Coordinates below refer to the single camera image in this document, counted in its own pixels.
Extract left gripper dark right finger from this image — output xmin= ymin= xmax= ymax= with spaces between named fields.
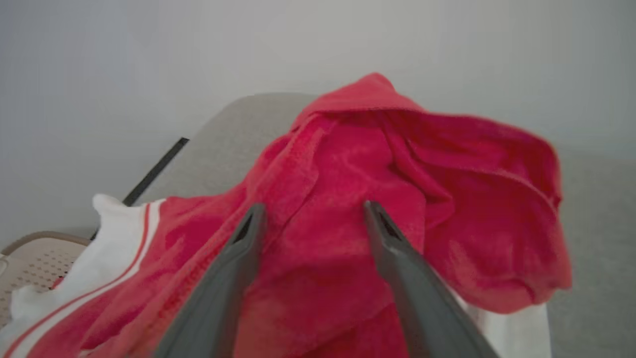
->
xmin=364 ymin=201 xmax=500 ymax=358

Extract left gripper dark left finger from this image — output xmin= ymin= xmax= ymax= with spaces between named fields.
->
xmin=153 ymin=203 xmax=266 ymax=358

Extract red garment with white sleeves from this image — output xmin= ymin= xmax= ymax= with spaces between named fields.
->
xmin=0 ymin=72 xmax=573 ymax=358

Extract black strip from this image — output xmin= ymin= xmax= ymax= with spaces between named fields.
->
xmin=89 ymin=137 xmax=190 ymax=242

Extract beige perforated laundry basket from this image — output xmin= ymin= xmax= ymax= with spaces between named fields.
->
xmin=0 ymin=231 xmax=93 ymax=329

